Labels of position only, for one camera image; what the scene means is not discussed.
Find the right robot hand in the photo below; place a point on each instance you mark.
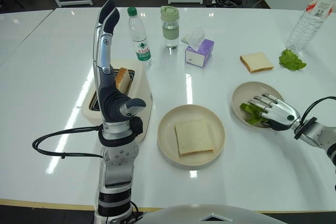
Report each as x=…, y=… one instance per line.
x=282, y=112

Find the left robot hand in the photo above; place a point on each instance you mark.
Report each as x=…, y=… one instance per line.
x=107, y=103

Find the green lettuce leaf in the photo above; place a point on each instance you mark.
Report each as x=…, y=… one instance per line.
x=252, y=112
x=291, y=61

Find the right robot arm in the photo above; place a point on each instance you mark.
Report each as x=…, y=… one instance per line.
x=319, y=133

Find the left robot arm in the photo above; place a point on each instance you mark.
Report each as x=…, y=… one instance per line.
x=115, y=174

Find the bread slice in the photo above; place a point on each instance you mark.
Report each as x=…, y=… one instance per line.
x=257, y=62
x=123, y=79
x=194, y=137

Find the cream toaster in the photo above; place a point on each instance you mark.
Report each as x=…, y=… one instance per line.
x=143, y=87

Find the cream plate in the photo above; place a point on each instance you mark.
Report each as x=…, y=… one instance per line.
x=168, y=129
x=249, y=90

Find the green-capped water bottle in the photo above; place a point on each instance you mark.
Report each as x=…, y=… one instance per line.
x=140, y=43

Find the large clear plastic bottle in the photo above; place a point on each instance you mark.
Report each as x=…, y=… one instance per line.
x=307, y=24

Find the green lidded glass tumbler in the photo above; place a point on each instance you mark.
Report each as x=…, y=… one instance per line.
x=170, y=30

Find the purple tissue box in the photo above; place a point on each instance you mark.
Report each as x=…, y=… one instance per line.
x=199, y=53

